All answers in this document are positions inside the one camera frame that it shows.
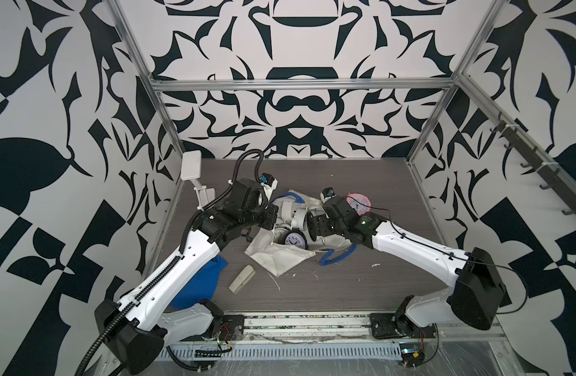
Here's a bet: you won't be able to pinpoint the pink alarm clock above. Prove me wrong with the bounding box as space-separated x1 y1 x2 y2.
346 194 372 216

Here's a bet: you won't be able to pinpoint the white canvas bag blue handles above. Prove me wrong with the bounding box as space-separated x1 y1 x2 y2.
245 190 356 277

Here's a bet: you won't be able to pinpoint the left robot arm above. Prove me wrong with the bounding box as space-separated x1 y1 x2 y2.
90 174 278 375

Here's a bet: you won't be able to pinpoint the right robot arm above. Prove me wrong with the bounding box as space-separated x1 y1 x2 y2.
305 196 507 338

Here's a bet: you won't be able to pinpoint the white alarm clock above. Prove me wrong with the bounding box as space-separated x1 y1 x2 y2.
279 201 310 231

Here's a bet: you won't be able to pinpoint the small black alarm clock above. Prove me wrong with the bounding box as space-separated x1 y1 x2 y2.
283 230 308 250

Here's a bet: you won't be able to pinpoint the beige rectangular block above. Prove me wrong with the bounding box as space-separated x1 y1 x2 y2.
228 265 256 295

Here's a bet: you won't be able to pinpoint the blue cloth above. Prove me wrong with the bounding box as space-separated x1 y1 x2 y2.
170 256 228 310

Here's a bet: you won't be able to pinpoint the small green circuit board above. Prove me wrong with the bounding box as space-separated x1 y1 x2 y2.
399 342 425 368

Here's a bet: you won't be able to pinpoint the black hook rack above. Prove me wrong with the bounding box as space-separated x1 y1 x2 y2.
491 111 576 216

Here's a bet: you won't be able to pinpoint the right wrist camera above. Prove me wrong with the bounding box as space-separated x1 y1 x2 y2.
320 187 336 203

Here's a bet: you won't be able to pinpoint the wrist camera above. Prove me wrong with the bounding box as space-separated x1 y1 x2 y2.
260 173 278 201
320 187 336 203

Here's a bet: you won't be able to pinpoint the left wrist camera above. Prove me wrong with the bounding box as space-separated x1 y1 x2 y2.
260 173 278 201

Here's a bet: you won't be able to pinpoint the white box on bracket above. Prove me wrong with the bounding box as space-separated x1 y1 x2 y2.
180 150 202 181

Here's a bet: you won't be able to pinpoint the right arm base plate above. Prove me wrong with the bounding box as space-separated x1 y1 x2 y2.
369 313 436 339

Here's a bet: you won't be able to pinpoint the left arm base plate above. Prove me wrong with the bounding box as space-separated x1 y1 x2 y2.
181 314 246 342

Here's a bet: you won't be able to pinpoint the white slotted cable duct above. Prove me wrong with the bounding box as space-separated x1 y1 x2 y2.
172 342 402 362

